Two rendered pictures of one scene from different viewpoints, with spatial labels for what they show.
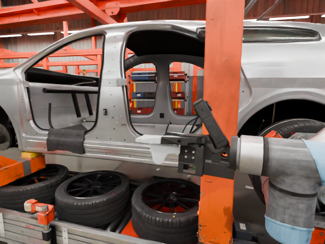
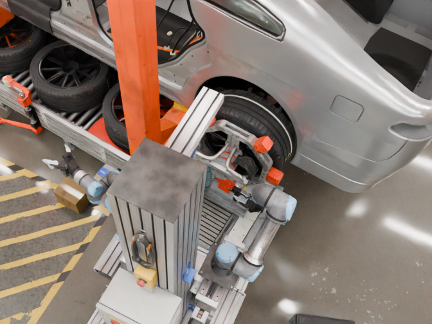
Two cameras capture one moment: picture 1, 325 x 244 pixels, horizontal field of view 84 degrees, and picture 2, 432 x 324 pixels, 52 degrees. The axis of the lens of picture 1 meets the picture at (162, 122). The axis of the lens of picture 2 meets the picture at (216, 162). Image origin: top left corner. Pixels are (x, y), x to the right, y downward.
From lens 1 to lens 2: 2.35 m
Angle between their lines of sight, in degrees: 50
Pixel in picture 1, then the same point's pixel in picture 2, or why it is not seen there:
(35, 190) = (9, 57)
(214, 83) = (126, 90)
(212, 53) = (121, 72)
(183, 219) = not seen: hidden behind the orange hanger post
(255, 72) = (216, 43)
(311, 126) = (238, 119)
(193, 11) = not seen: outside the picture
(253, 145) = (76, 179)
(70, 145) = (36, 20)
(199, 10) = not seen: outside the picture
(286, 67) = (245, 52)
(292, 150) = (85, 185)
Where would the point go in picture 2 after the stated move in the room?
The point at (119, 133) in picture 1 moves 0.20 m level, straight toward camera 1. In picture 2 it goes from (88, 31) to (83, 50)
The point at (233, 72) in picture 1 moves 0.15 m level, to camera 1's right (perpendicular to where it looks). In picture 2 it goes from (137, 90) to (163, 98)
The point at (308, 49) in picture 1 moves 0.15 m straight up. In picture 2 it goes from (267, 45) to (272, 24)
